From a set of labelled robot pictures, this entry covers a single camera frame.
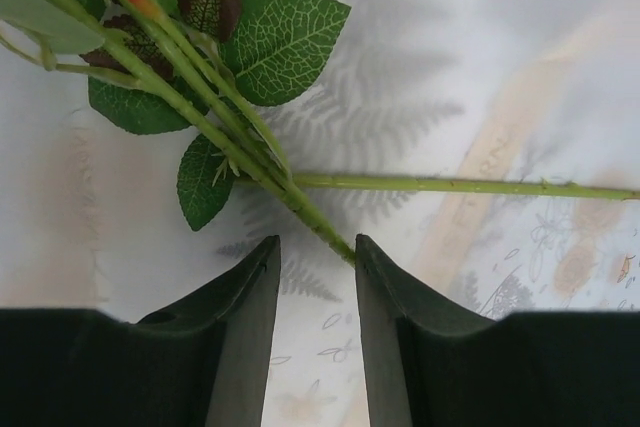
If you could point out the cream printed ribbon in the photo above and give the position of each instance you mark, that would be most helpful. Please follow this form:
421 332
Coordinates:
519 107

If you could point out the pink rose stem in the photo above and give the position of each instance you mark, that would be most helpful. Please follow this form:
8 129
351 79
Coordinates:
158 66
456 185

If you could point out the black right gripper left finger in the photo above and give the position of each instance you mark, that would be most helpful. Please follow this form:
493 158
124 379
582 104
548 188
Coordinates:
200 361

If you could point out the white wrapping paper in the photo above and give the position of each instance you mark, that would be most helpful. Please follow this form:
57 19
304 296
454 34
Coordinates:
89 213

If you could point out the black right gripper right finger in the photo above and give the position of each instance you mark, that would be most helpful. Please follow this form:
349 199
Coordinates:
431 362

